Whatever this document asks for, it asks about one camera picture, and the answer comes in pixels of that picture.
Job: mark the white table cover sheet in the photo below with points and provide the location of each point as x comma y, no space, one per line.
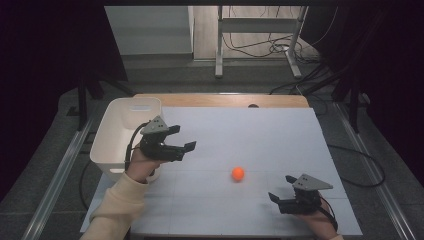
240,140

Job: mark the orange ping-pong ball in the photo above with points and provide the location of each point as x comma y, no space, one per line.
237,173

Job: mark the grey metal stand frame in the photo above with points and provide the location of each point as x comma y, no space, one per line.
220,43

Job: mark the white cabinet panel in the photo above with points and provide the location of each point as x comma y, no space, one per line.
150,30

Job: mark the black tripod stand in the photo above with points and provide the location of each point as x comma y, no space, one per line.
83,100
350,96

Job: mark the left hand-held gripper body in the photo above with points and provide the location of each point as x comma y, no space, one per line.
156,141

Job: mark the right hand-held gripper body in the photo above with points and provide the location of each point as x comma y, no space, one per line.
305,196

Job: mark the person's left hand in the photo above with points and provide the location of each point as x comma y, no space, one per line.
141,168

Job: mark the aluminium floor rail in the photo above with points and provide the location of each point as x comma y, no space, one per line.
56,180
376,180

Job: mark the white plastic bin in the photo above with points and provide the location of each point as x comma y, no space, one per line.
113,140

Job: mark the person's right hand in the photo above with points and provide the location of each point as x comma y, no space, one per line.
318,225

